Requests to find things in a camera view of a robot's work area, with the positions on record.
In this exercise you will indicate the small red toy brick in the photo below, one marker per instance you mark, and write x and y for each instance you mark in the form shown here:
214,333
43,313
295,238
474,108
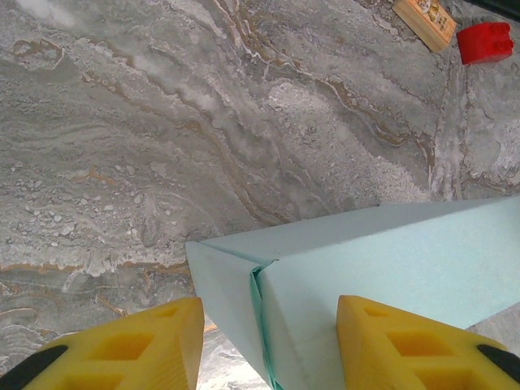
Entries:
483,44

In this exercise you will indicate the light blue paper box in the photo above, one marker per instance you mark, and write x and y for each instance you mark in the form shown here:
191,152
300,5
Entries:
365,260

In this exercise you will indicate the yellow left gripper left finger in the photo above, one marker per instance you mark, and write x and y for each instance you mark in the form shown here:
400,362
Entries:
122,353

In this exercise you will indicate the small wooden printed block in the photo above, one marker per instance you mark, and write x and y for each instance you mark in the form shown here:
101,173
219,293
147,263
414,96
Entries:
426,20

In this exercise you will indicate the black grey chessboard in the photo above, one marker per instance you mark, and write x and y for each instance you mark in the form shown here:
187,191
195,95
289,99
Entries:
508,6

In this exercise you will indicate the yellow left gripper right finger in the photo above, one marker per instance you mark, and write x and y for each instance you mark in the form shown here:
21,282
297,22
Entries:
406,353

